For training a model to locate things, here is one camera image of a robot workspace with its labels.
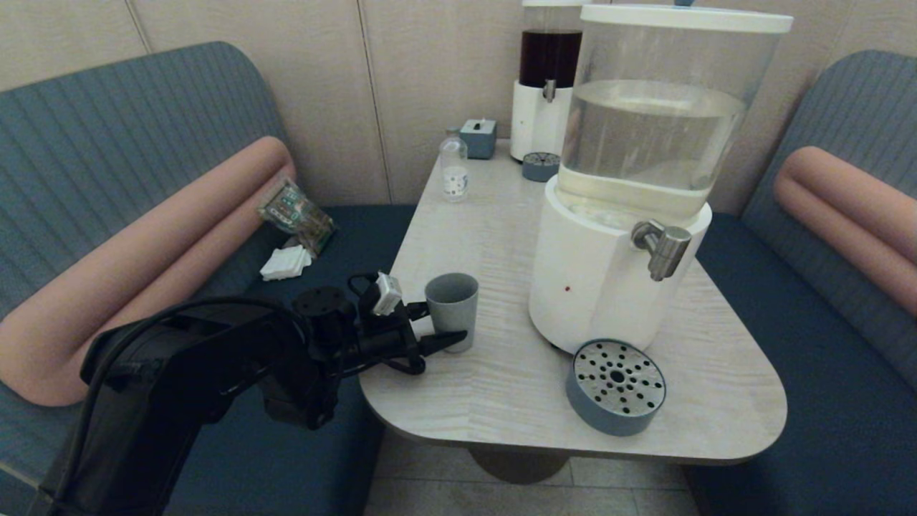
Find grey plastic cup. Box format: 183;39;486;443
424;272;479;353

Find white folded napkins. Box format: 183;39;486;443
259;245;313;281

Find small clear plastic bottle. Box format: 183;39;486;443
439;129;469;202

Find clear snack packet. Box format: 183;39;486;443
258;179;337;257

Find clear water dispenser white base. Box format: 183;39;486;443
528;0;794;355

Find small blue tissue box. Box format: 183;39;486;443
460;118;498;160

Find large round perforated drip tray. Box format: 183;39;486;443
566;339;667;436

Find small round drip tray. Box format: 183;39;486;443
522;152;561;183

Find dark beverage dispenser white base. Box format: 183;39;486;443
510;0;585;162

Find blue-grey booth sofa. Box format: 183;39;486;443
0;41;418;516
681;50;917;516

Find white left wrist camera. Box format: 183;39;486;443
373;272;404;317

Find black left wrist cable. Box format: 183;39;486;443
347;272;428;376

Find round table pedestal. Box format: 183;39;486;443
467;446;572;484

